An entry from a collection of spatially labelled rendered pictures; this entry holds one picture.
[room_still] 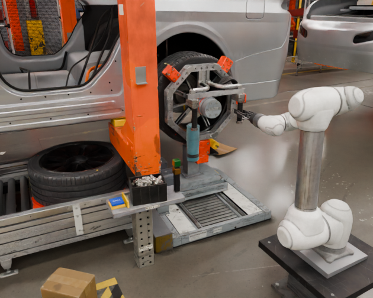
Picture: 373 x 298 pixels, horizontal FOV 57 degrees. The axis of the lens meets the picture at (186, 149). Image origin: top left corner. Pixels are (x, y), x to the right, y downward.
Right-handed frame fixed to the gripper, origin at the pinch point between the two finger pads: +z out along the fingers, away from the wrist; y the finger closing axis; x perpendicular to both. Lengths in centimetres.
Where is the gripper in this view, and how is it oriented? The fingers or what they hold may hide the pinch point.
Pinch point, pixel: (240, 111)
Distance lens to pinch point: 236.4
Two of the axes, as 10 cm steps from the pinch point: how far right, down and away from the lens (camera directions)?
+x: 0.0, -9.2, -3.8
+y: 9.1, -1.6, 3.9
